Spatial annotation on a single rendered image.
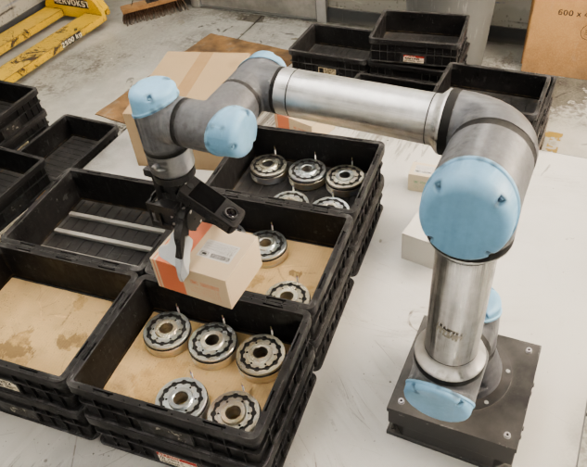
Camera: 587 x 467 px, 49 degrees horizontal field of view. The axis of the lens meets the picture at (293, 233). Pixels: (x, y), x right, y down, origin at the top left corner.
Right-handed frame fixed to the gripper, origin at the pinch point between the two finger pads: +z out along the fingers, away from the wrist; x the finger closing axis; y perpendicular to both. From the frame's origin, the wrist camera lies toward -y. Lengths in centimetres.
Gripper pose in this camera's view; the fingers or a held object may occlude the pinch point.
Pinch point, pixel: (206, 256)
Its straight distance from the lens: 119.9
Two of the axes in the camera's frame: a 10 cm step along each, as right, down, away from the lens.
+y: -9.0, -2.3, 3.7
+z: 1.0, 7.3, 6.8
